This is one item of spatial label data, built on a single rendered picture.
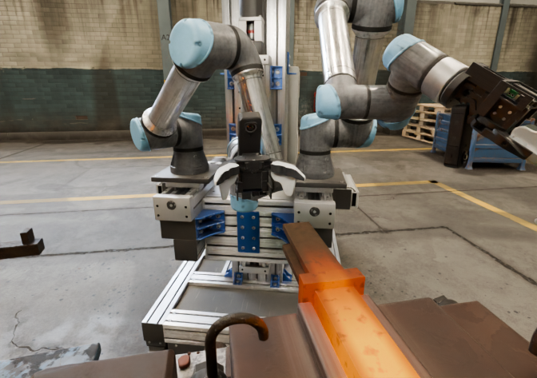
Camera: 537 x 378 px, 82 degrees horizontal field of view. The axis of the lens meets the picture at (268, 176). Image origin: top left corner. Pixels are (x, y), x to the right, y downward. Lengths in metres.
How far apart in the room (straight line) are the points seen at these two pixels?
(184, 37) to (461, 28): 8.71
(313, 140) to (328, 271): 0.89
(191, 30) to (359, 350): 0.76
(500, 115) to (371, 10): 0.52
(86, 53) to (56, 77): 0.81
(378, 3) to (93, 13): 7.08
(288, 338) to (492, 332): 0.15
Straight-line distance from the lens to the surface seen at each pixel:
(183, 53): 0.85
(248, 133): 0.62
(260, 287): 1.55
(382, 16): 1.01
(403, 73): 0.68
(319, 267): 0.25
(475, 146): 5.17
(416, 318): 0.26
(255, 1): 1.24
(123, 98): 7.55
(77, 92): 7.84
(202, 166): 1.22
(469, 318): 0.29
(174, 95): 0.97
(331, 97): 0.69
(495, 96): 0.61
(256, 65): 0.92
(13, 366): 0.80
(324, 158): 1.13
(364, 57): 1.05
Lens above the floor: 1.15
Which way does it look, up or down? 17 degrees down
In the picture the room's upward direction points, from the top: straight up
